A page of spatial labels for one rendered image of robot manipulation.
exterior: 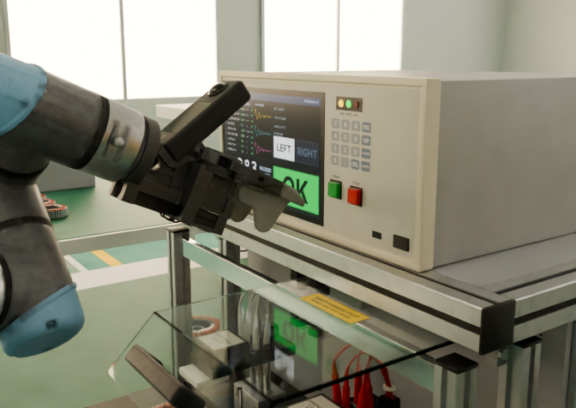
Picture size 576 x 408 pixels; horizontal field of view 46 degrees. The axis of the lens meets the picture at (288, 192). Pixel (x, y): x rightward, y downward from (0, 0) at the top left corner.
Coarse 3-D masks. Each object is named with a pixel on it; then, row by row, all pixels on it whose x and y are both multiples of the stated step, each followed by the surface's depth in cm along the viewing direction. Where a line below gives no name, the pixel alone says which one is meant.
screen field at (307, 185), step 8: (280, 168) 92; (280, 176) 92; (288, 176) 90; (296, 176) 89; (304, 176) 87; (312, 176) 86; (288, 184) 91; (296, 184) 89; (304, 184) 88; (312, 184) 86; (304, 192) 88; (312, 192) 86; (304, 200) 88; (312, 200) 86; (304, 208) 88; (312, 208) 87
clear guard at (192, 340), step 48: (288, 288) 82; (144, 336) 72; (192, 336) 68; (240, 336) 68; (288, 336) 68; (336, 336) 68; (384, 336) 68; (432, 336) 68; (144, 384) 67; (192, 384) 63; (240, 384) 59; (288, 384) 58
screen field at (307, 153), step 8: (280, 136) 91; (280, 144) 91; (288, 144) 90; (296, 144) 88; (304, 144) 86; (312, 144) 85; (280, 152) 91; (288, 152) 90; (296, 152) 88; (304, 152) 87; (312, 152) 85; (296, 160) 89; (304, 160) 87; (312, 160) 86
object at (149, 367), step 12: (132, 348) 66; (132, 360) 65; (144, 360) 63; (156, 360) 66; (144, 372) 62; (156, 372) 61; (168, 372) 61; (156, 384) 60; (168, 384) 59; (180, 384) 58; (168, 396) 58; (180, 396) 58; (192, 396) 58
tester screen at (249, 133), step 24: (264, 96) 93; (288, 96) 88; (240, 120) 99; (264, 120) 94; (288, 120) 89; (312, 120) 85; (240, 144) 100; (264, 144) 95; (264, 168) 95; (288, 168) 90; (312, 168) 86; (312, 216) 87
